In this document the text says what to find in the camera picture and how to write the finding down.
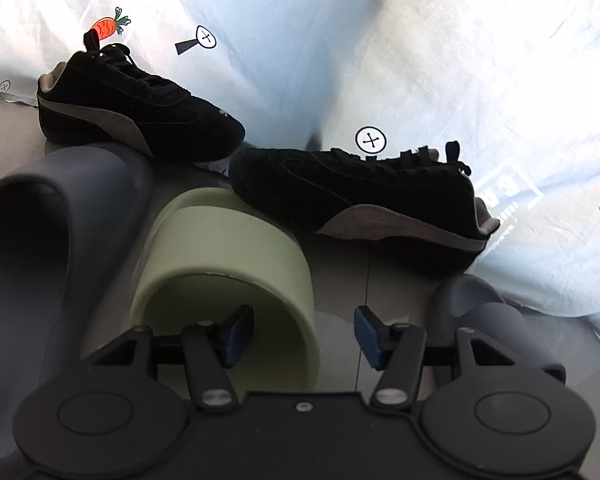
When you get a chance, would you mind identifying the dark grey slide sandal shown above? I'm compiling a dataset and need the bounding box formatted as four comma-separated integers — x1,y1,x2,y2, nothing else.
424,275,567,393
0,142,155,480

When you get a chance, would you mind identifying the white printed sheet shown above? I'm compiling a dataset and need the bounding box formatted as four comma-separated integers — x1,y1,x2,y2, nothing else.
0,0,600,322

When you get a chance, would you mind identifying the light green slide sandal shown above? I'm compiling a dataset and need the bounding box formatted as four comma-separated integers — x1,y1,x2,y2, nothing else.
129,187,322,403

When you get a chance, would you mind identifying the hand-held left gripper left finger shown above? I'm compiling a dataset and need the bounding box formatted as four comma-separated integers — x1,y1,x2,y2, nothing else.
80,305,255,409

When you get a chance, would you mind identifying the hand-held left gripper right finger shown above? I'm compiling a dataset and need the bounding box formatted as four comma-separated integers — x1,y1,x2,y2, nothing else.
355,306,523,409

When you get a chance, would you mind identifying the black suede sneaker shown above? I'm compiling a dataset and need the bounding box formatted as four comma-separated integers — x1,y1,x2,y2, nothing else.
227,141,502,274
36,31,246,164

